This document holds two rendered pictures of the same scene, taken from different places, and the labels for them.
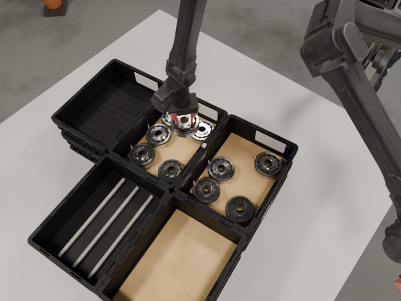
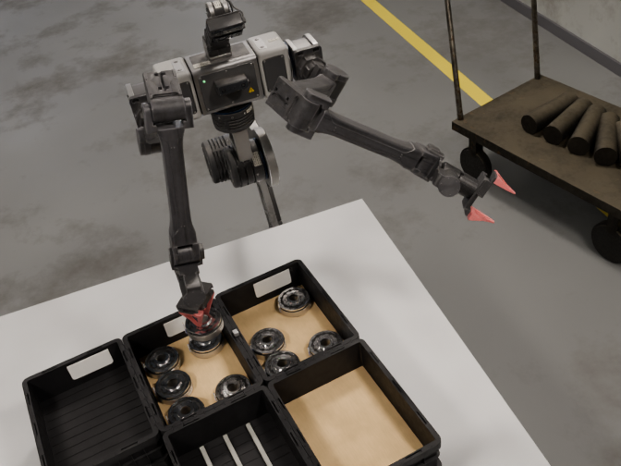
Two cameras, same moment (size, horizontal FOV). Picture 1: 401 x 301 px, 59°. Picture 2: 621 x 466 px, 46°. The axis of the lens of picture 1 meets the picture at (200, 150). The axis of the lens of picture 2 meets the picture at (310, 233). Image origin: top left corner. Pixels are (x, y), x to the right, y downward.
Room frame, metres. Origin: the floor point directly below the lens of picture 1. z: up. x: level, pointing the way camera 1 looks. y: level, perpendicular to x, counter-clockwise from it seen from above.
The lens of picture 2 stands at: (-0.34, 1.04, 2.47)
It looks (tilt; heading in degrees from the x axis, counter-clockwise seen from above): 40 degrees down; 305
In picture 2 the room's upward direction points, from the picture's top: 10 degrees counter-clockwise
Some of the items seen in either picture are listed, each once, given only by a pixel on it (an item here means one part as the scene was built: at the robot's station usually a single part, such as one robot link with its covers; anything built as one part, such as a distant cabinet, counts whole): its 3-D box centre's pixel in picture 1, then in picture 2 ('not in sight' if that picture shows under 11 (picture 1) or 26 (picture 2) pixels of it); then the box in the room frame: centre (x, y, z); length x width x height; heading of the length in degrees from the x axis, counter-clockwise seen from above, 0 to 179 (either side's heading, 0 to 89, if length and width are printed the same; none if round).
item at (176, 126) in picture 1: (184, 120); (202, 320); (0.75, 0.05, 1.04); 0.10 x 0.10 x 0.01
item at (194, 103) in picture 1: (181, 98); (192, 289); (0.75, 0.05, 1.16); 0.10 x 0.07 x 0.07; 98
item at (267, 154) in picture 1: (268, 163); (293, 299); (0.67, -0.26, 0.86); 0.10 x 0.10 x 0.01
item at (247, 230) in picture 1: (237, 168); (284, 317); (0.62, -0.13, 0.92); 0.40 x 0.30 x 0.02; 145
